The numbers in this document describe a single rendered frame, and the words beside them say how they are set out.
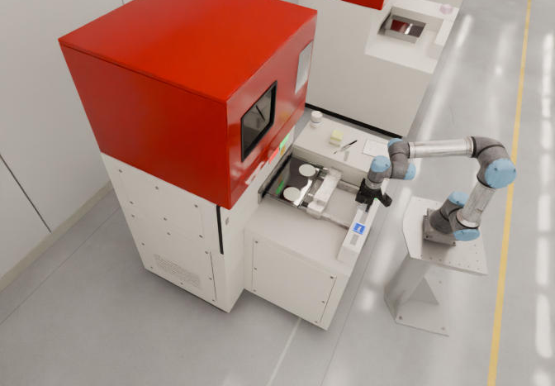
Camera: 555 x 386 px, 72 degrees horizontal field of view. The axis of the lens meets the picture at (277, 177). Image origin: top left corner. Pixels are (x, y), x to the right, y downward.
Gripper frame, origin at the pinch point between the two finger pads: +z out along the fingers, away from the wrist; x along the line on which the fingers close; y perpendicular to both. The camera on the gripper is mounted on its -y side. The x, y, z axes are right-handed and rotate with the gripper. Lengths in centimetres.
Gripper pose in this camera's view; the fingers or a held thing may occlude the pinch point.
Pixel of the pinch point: (367, 212)
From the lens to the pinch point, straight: 193.7
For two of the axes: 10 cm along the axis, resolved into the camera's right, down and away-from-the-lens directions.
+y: -8.9, -3.7, 2.6
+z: -0.6, 6.7, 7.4
